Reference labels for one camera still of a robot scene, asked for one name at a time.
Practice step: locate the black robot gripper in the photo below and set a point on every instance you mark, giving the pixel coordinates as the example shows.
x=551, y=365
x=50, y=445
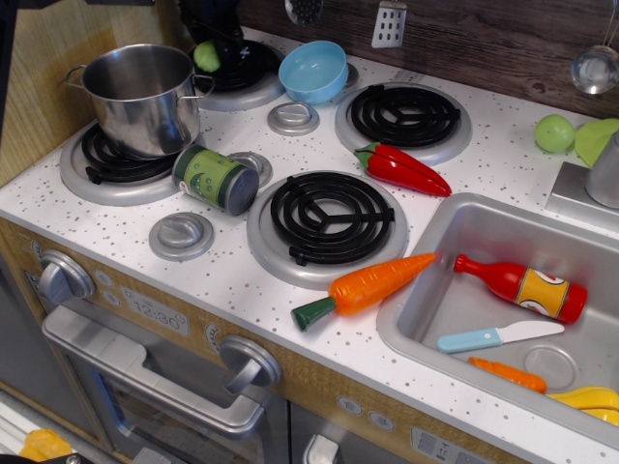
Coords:
x=217, y=19

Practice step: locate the light green toy broccoli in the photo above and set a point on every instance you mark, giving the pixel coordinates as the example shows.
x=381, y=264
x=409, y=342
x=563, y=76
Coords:
x=206, y=57

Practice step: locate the stainless steel pot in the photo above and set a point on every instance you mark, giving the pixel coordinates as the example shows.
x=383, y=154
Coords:
x=145, y=97

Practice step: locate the back left black burner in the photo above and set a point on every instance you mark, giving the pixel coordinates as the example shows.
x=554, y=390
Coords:
x=239, y=90

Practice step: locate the black burner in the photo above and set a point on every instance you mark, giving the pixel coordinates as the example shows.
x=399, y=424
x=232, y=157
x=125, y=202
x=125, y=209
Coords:
x=96, y=171
x=308, y=229
x=425, y=123
x=239, y=90

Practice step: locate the light blue plastic bowl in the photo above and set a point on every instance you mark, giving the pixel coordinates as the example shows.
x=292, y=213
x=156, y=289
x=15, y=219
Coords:
x=314, y=72

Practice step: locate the silver perforated skimmer spoon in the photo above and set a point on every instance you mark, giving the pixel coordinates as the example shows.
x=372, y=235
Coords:
x=303, y=12

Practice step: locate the back silver stovetop knob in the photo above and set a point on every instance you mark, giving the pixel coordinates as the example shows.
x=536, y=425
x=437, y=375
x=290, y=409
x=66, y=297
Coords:
x=293, y=119

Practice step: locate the silver stovetop knob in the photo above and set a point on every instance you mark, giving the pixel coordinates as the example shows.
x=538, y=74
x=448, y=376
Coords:
x=256, y=162
x=181, y=237
x=293, y=119

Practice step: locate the middle silver stovetop knob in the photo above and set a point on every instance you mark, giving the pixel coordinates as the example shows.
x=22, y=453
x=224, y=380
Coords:
x=256, y=162

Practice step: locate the green toy food can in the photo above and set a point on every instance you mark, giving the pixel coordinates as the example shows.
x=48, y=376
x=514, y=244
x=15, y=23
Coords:
x=215, y=179

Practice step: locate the red toy chili pepper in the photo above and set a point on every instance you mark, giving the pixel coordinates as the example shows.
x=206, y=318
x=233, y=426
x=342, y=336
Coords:
x=389, y=164

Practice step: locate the front left black burner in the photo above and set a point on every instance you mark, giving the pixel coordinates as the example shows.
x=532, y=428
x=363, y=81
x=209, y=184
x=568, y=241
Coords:
x=96, y=171

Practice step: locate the front silver stovetop knob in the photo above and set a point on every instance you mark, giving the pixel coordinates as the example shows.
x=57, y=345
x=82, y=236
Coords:
x=181, y=237

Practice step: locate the front right black burner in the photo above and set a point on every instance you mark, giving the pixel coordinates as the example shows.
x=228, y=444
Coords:
x=308, y=229

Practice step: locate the back right black burner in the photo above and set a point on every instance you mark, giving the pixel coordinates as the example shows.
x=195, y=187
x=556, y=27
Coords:
x=425, y=123

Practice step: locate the large orange toy carrot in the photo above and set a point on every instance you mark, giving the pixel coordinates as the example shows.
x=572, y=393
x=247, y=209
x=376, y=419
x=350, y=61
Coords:
x=354, y=292

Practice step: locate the oven clock display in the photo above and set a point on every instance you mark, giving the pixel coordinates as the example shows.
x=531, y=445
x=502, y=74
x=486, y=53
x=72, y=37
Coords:
x=155, y=311

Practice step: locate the left silver oven dial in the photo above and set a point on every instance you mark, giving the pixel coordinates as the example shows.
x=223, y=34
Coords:
x=63, y=278

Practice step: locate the silver oven dial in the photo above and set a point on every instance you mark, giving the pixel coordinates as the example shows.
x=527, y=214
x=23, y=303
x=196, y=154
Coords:
x=248, y=363
x=63, y=278

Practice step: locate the right silver oven dial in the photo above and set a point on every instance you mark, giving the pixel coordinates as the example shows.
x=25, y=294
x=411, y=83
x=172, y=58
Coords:
x=248, y=363

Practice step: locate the green toy apple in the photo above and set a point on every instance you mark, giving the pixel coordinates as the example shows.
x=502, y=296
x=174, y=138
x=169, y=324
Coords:
x=554, y=133

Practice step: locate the silver hanging ladle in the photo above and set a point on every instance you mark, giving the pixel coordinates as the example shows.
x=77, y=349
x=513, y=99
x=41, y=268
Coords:
x=594, y=70

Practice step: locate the green toy lettuce leaf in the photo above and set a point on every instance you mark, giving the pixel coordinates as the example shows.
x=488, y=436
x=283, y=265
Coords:
x=592, y=137

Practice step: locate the silver toy sink basin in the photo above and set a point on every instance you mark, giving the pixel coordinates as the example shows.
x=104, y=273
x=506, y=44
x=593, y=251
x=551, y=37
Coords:
x=442, y=302

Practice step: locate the red toy ketchup bottle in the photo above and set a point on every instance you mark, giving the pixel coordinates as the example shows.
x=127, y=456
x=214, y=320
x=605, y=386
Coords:
x=551, y=296

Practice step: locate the silver toy faucet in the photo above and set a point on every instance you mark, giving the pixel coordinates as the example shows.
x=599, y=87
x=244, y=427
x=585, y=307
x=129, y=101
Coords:
x=589, y=194

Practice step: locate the yellow object at bottom left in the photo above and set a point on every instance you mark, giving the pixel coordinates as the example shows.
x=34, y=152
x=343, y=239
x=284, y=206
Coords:
x=44, y=444

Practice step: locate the small orange toy carrot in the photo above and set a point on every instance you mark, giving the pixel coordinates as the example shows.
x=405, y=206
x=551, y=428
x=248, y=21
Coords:
x=523, y=378

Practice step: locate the yellow toy banana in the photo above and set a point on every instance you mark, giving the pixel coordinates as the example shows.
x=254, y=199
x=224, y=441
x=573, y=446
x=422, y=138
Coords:
x=599, y=402

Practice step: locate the silver oven door handle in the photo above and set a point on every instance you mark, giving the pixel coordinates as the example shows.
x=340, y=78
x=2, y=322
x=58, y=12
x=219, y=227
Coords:
x=124, y=360

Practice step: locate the blue handled toy knife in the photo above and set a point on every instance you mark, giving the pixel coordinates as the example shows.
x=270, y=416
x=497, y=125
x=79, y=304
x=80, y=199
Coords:
x=494, y=337

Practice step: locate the silver cabinet door handle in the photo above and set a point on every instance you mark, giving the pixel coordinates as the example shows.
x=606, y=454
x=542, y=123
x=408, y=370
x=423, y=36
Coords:
x=320, y=450

